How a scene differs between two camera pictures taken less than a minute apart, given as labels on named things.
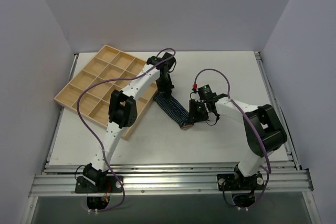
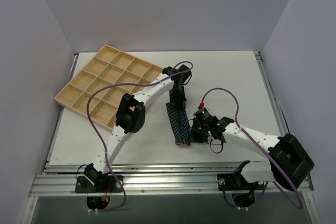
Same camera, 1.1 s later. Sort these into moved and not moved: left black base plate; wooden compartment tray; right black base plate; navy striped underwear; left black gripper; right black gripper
Moved: left black gripper; navy striped underwear; right black gripper
Not moved: right black base plate; left black base plate; wooden compartment tray
